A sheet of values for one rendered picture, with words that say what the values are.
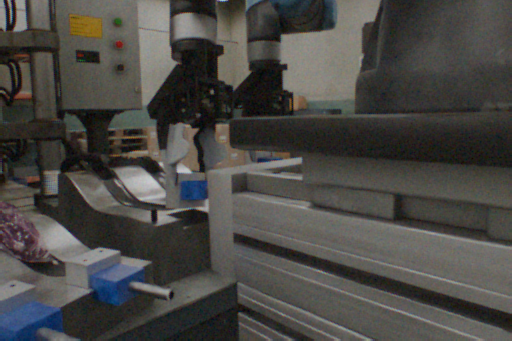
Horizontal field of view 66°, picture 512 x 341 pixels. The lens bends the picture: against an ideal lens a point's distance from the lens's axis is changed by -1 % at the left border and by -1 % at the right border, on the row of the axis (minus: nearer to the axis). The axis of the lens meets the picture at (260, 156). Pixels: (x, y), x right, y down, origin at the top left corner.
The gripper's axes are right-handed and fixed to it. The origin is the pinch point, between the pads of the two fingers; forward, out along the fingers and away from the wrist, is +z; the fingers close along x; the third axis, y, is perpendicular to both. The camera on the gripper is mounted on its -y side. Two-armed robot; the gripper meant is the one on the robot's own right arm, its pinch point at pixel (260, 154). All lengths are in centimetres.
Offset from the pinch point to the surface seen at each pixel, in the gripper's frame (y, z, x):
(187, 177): 13.1, 0.1, -29.6
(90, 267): 20, 7, -48
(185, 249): 14.3, 10.7, -31.5
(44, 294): 18, 9, -52
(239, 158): -296, 44, 270
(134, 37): -72, -38, 11
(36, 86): -61, -19, -27
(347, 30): -355, -164, 618
